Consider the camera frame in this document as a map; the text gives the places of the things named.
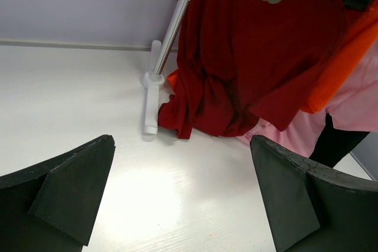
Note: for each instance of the black t shirt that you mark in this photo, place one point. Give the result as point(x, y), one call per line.
point(334, 144)

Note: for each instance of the pink t shirt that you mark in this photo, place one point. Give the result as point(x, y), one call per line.
point(354, 107)

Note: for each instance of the orange t shirt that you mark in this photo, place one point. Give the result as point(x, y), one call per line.
point(345, 63)

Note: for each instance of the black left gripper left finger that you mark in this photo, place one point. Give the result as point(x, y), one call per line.
point(53, 205)

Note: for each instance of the dark red t shirt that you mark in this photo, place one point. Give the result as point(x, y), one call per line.
point(251, 57)

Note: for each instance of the white clothes rack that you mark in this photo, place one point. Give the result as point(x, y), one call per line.
point(153, 79)

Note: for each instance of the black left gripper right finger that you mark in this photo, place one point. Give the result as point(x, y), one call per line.
point(312, 207)

